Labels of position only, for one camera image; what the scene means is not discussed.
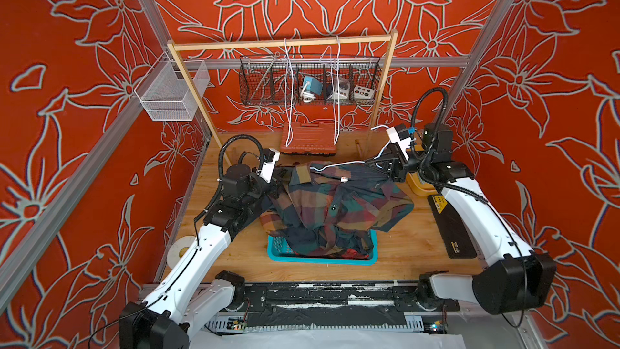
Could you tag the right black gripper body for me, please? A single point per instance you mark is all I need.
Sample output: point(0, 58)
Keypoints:
point(403, 163)

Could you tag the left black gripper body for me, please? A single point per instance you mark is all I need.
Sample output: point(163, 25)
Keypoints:
point(271, 189)

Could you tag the dark plaid shirt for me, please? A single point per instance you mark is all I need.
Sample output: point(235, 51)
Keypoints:
point(325, 211)

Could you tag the white wire hanger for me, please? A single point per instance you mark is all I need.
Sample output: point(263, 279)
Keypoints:
point(290, 95)

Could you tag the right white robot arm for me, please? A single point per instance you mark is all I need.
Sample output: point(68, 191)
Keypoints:
point(516, 278)

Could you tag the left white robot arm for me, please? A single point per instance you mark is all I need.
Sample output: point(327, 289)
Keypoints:
point(176, 310)

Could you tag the yellow plastic tray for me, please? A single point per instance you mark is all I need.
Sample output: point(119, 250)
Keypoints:
point(418, 186)

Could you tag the teal plastic basket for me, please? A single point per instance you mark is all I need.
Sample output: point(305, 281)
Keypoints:
point(278, 250)

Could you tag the red tool case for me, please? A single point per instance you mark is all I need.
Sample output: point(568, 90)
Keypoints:
point(309, 139)

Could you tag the white button box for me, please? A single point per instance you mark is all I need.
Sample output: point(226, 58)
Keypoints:
point(363, 94)

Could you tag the black box with label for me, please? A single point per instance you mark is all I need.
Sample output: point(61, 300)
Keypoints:
point(453, 231)

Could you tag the white tape roll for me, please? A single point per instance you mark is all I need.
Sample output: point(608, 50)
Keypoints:
point(178, 250)

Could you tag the wooden clothes rack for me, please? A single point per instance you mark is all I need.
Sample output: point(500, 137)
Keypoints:
point(175, 50)

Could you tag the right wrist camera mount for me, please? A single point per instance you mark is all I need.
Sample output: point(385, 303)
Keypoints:
point(401, 140)

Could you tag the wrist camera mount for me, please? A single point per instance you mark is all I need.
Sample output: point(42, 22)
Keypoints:
point(401, 140)
point(269, 157)

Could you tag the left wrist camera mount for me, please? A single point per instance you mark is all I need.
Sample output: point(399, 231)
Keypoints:
point(269, 157)

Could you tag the white switch box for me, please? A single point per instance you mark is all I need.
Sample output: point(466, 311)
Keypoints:
point(338, 90)

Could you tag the teal box with cable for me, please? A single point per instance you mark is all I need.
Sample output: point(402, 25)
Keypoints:
point(311, 89)

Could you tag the black wire basket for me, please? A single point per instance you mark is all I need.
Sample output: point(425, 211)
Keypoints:
point(275, 80)

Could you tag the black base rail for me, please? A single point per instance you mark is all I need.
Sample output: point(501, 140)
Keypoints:
point(345, 305)

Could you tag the white wire basket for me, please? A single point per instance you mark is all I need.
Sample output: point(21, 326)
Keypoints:
point(165, 95)

